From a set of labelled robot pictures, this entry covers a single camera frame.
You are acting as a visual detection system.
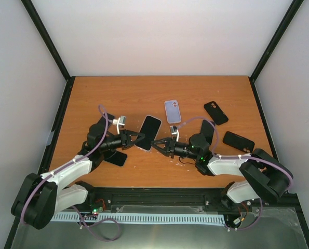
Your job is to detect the lilac phone case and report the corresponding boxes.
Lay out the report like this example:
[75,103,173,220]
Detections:
[164,100,182,124]

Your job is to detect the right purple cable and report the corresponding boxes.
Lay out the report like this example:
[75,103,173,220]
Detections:
[179,116,294,187]

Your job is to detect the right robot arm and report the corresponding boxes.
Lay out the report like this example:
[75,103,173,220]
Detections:
[152,133,293,204]

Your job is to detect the small circuit board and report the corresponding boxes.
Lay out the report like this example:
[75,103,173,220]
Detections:
[90,199,106,215]

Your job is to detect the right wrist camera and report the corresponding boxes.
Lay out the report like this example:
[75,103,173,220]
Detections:
[170,126,180,142]

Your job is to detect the black phone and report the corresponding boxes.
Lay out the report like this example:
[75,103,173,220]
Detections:
[200,120,216,145]
[98,113,115,126]
[104,150,128,167]
[223,131,255,153]
[136,116,162,150]

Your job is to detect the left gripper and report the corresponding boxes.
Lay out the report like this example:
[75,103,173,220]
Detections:
[100,129,145,151]

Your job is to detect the purple cable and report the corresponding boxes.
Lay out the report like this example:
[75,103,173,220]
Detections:
[21,104,111,224]
[179,116,294,187]

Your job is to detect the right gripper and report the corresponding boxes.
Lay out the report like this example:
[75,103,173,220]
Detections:
[151,136,199,160]

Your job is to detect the left black frame post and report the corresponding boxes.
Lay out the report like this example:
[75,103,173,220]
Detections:
[21,0,72,81]

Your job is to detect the black phone case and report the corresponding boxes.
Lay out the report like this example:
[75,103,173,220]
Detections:
[204,101,229,126]

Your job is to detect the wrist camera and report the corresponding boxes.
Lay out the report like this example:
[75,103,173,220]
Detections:
[170,126,180,142]
[112,116,127,128]

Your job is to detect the black frame post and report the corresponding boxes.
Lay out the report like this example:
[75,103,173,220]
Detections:
[249,0,305,80]
[21,0,72,81]

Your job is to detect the light blue cable duct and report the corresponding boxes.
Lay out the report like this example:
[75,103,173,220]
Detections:
[50,210,226,226]

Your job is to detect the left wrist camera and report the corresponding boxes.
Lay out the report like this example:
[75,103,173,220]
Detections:
[112,116,127,128]

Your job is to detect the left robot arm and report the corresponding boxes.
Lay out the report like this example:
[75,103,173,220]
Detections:
[11,123,145,229]

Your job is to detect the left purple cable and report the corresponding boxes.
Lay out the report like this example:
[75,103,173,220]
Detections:
[21,104,111,224]

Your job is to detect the black aluminium front rail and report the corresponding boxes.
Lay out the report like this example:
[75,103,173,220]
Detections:
[24,186,299,211]

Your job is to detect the right black frame post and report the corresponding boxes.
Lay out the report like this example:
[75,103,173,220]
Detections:
[249,0,305,80]

